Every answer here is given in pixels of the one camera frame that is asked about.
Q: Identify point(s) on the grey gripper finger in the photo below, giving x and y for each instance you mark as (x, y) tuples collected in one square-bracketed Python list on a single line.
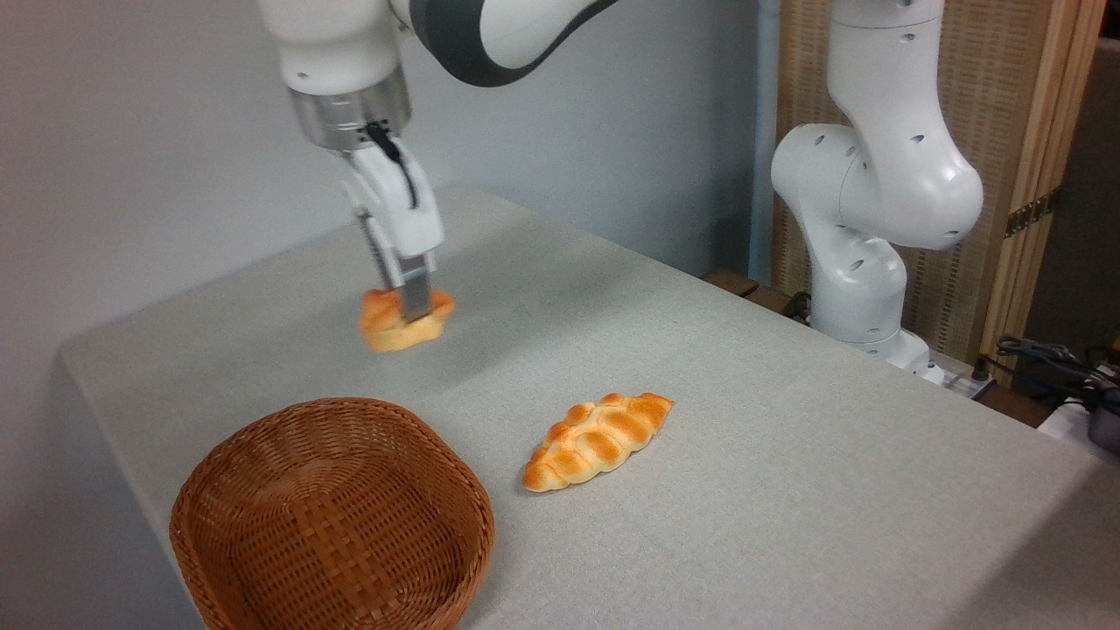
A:
[(385, 267), (417, 289)]

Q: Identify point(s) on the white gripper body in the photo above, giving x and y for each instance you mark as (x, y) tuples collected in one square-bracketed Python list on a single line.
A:
[(404, 214)]

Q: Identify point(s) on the round orange bread bun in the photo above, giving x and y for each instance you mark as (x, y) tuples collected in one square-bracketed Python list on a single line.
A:
[(385, 332)]

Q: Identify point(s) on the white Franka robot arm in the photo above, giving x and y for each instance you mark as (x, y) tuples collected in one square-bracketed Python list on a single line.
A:
[(884, 166)]

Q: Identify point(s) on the long braided bread loaf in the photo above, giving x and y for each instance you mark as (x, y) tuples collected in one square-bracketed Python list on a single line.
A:
[(599, 440)]

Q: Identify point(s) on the brown wicker basket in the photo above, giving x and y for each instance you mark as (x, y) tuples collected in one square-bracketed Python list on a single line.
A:
[(332, 525)]

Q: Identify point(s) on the grey tablecloth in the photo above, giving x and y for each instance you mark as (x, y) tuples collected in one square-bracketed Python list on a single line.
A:
[(787, 490)]

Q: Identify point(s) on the bamboo folding screen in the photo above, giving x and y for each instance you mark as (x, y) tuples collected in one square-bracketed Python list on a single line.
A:
[(1006, 105)]

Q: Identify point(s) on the brass screen hinge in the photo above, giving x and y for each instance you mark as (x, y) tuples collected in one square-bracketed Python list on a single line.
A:
[(1031, 213)]

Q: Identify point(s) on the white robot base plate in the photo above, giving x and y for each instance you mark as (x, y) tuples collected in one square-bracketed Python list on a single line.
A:
[(958, 378)]

